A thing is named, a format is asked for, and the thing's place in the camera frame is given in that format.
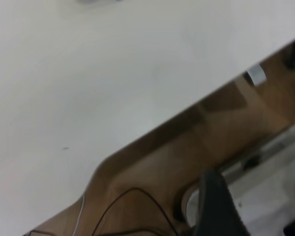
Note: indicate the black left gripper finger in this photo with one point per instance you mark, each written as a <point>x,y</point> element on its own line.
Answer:
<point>216,204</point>

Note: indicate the blue denim jeans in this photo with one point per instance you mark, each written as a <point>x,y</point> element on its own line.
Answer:
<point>98,1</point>

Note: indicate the white stand base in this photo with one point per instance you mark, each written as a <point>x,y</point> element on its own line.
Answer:
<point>273,186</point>

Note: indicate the white tag under table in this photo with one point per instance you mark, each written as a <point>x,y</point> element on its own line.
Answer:
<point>256,75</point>

